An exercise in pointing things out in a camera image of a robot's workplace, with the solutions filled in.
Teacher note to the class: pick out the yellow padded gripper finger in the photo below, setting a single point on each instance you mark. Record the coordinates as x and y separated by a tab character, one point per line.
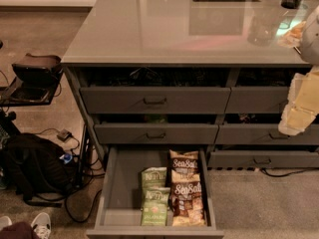
308	95
299	118

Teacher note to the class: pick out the green jalapeno chip bag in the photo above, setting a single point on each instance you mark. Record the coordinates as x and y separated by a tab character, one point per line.
154	177
155	206

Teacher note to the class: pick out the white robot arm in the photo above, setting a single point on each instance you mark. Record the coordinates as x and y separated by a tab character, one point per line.
304	38

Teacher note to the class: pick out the top right grey drawer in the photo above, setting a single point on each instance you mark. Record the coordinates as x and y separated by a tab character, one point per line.
257	100

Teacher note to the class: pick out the grey drawer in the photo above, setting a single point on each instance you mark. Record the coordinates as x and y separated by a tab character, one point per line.
156	133
263	159
155	100
264	133
257	100

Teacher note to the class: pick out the middle right grey drawer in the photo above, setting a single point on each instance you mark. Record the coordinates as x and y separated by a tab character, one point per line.
264	133

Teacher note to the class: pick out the bottom right grey drawer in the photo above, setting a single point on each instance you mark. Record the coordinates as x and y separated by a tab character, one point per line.
263	159

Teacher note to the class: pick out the brown sea salt bag rear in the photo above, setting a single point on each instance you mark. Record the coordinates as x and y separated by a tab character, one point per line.
184	163

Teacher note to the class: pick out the brown sea salt bag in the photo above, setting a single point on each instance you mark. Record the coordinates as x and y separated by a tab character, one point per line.
184	163
187	205

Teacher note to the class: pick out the grey drawer cabinet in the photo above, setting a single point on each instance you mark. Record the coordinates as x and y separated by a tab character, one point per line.
205	43

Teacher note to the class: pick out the brown sea salt bag front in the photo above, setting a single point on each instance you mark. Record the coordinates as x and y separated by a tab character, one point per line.
187	205

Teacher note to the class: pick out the middle left grey drawer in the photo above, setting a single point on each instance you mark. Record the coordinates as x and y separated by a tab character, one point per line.
156	133

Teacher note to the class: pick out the green jalapeno chip bag front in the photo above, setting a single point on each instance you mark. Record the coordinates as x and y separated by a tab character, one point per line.
155	206

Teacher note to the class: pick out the top left grey drawer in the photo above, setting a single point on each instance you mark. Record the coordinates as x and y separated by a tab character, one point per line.
155	100

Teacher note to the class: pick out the open bottom left drawer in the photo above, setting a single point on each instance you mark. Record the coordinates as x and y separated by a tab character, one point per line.
119	213

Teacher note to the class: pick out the black power adapter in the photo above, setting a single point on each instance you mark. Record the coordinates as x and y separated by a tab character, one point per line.
63	135

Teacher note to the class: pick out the black backpack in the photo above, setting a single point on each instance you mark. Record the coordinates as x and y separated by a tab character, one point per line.
35	165

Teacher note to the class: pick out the right white sneaker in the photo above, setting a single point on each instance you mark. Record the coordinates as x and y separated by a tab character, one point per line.
41	225

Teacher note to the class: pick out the white sneaker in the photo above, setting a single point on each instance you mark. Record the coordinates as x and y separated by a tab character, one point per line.
4	222
41	225

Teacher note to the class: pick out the left white sneaker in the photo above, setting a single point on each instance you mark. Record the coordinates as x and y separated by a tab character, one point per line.
4	222

